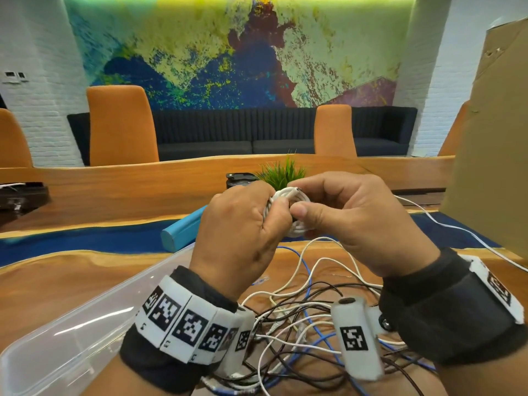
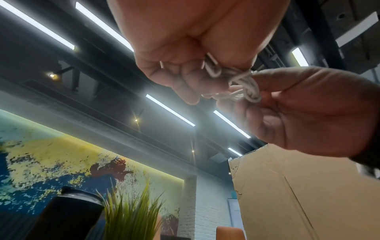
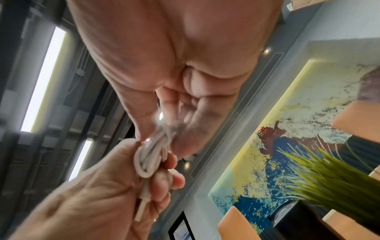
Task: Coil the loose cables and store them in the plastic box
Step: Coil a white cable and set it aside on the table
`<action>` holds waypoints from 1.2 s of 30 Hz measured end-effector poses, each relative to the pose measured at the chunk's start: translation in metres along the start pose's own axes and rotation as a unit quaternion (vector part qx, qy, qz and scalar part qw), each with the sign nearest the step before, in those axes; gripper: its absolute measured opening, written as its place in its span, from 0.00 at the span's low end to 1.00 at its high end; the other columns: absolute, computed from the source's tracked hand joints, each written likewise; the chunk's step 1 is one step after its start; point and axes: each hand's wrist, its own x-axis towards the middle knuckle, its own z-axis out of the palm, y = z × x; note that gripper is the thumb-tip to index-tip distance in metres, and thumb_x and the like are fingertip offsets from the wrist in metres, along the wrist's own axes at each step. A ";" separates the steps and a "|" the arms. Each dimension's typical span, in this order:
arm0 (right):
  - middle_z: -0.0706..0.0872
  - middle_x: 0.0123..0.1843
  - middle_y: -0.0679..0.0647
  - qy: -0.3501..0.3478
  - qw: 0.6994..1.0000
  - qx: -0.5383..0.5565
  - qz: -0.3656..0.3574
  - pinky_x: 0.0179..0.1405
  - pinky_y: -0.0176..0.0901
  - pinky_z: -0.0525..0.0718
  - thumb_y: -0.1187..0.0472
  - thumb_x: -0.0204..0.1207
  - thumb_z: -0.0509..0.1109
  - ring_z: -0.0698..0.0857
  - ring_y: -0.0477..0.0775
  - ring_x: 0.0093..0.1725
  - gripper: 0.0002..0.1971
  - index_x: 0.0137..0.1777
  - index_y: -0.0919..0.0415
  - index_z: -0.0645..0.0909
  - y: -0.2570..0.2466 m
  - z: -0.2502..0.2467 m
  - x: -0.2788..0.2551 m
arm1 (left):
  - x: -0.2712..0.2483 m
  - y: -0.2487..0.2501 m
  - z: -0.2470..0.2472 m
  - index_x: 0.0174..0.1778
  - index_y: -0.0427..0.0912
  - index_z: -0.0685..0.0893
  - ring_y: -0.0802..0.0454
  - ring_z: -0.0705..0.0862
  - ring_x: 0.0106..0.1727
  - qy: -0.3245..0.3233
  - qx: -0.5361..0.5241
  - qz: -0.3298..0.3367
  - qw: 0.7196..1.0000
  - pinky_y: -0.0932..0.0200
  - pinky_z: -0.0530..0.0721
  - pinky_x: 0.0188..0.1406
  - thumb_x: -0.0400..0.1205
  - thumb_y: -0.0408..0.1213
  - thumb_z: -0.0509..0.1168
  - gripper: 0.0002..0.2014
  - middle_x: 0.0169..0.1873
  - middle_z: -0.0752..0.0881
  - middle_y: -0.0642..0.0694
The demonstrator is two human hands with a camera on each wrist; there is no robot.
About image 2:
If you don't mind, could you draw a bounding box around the person's right hand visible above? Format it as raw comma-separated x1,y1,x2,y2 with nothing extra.
216,66,380,158

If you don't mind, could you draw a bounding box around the person's left hand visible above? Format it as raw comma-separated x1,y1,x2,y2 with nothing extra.
106,0,292,105

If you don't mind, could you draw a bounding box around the thick white cable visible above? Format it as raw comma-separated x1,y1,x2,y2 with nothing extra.
201,51,262,103

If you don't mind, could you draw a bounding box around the row of ceiling light strips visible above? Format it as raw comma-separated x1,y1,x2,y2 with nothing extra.
0,0,311,157

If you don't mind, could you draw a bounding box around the orange chair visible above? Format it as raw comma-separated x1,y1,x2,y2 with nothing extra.
216,226,246,240
155,213,163,236

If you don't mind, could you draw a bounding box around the green potted plant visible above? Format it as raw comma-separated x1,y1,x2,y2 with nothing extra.
96,178,165,240

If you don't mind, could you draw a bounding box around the black travel mug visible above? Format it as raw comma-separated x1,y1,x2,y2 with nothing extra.
28,186,105,240

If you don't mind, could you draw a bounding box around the colourful abstract wall painting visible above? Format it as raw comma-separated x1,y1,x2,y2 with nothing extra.
0,109,185,235

